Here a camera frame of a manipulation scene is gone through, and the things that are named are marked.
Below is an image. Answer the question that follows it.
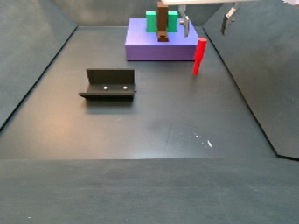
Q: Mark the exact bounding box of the green U-shaped block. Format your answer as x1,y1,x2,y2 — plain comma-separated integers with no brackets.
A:
145,10,179,32

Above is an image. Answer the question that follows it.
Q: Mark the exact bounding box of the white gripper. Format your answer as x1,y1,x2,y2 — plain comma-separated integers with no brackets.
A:
161,0,259,38

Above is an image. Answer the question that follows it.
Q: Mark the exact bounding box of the red peg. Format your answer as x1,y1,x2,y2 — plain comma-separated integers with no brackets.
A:
192,38,208,74

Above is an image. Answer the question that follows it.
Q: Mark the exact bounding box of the purple board base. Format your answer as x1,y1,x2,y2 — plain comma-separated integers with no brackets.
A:
125,18,199,61

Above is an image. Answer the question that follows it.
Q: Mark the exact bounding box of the black angle bracket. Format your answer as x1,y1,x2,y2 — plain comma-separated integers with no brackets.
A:
79,68,136,99

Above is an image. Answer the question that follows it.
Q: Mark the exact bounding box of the brown L-shaped block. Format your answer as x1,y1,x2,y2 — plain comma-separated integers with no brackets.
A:
156,1,168,42

